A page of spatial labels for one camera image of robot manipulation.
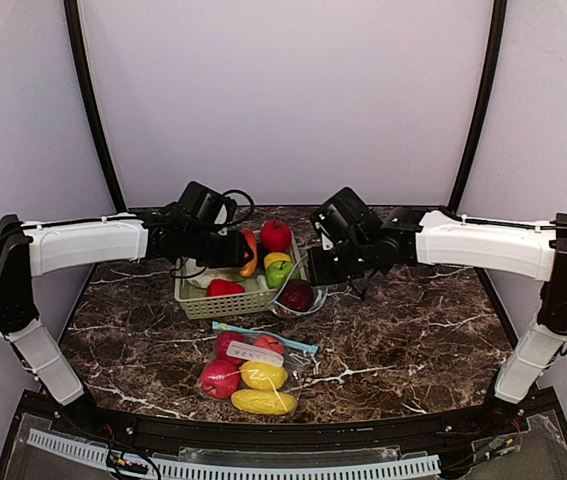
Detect orange pepper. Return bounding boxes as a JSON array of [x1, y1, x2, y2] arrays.
[[239, 229, 258, 278]]

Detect green perforated plastic basket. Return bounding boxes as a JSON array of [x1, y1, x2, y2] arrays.
[[173, 229, 309, 321]]

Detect dark purple fruit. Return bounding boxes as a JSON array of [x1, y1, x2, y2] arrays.
[[278, 279, 314, 312]]

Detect pink-red wrinkled fruit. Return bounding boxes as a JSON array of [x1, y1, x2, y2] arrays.
[[214, 332, 248, 366]]

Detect red apple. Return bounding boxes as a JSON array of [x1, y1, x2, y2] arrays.
[[200, 360, 241, 400]]

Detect large clear zip bag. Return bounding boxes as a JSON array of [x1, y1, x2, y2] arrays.
[[195, 321, 318, 417]]

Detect yellow lemon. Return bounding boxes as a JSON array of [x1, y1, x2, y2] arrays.
[[239, 361, 288, 391]]

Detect yellow wrinkled banana-like fruit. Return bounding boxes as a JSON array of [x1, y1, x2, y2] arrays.
[[230, 389, 297, 416]]

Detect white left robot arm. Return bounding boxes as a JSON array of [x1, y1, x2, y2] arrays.
[[0, 181, 254, 406]]

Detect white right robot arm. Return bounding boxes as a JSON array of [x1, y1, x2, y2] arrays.
[[308, 187, 567, 405]]

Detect white cabbage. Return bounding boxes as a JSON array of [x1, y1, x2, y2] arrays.
[[182, 268, 224, 289]]

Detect red bell pepper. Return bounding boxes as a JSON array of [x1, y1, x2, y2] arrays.
[[206, 279, 245, 297]]

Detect small yellow fruit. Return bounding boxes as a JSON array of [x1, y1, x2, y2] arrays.
[[263, 252, 292, 270]]

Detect white mushroom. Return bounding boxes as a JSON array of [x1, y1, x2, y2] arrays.
[[257, 275, 269, 290]]

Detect green apple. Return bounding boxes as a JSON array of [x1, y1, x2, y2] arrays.
[[265, 261, 299, 290]]

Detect black table front rail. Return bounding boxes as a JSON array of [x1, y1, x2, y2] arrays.
[[30, 388, 558, 455]]

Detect white slotted cable duct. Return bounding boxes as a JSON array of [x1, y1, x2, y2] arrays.
[[26, 428, 441, 479]]

